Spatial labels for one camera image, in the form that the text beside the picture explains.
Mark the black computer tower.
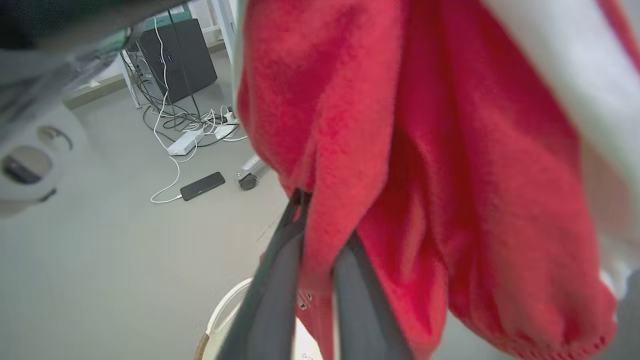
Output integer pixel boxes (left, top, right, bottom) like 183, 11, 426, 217
137, 18, 219, 105

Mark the long white charging cable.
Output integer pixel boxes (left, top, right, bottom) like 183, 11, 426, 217
150, 16, 241, 204

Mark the red white knit sweater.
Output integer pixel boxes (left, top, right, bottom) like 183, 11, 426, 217
234, 0, 640, 360

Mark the teal metal frame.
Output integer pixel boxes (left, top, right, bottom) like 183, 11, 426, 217
144, 11, 193, 32

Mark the white desk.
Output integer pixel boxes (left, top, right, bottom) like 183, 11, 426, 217
62, 0, 238, 111

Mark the black smartphone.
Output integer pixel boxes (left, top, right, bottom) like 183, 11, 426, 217
179, 171, 227, 202

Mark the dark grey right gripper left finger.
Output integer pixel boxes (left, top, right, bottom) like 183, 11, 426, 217
217, 189, 312, 360

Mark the beige perforated laundry basket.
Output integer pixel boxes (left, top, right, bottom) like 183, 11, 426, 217
194, 277, 323, 360

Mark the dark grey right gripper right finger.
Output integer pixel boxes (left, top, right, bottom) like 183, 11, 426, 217
332, 232, 414, 360

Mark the white power strip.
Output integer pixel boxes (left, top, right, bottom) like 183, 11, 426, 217
166, 129, 206, 156

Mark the black caster wheel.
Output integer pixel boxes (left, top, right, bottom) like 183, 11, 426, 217
236, 155, 271, 192

